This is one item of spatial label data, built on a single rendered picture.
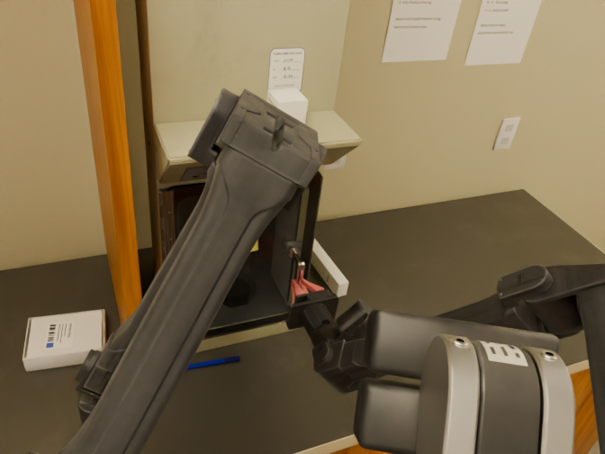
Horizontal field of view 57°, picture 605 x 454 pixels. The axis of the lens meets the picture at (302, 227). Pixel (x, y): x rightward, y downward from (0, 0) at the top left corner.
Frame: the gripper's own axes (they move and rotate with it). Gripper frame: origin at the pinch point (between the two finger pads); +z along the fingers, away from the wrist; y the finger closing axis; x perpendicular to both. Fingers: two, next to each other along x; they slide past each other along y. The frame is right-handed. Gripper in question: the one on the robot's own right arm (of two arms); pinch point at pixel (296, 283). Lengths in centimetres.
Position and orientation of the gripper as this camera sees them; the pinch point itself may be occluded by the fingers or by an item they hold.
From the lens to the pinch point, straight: 115.9
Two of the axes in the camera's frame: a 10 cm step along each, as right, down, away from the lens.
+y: -9.2, 1.4, -3.6
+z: -3.7, -5.9, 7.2
